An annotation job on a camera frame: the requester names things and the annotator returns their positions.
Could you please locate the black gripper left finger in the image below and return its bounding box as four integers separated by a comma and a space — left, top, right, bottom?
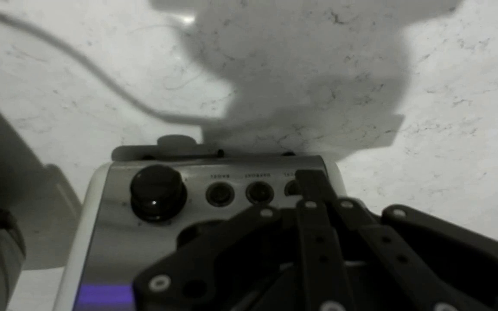
133, 169, 342, 311

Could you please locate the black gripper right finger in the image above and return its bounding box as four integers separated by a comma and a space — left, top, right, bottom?
316, 169, 498, 311

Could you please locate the round black toaster button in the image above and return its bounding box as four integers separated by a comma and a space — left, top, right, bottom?
282, 178, 304, 199
204, 180, 238, 209
244, 178, 276, 209

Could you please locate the silver toaster with dotted side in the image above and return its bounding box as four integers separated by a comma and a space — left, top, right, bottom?
52, 133, 349, 311

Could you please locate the black toaster knob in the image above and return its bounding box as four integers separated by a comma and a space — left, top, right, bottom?
128, 164, 190, 225

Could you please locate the grey toaster lever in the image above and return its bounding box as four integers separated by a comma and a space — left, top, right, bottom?
155, 133, 200, 161

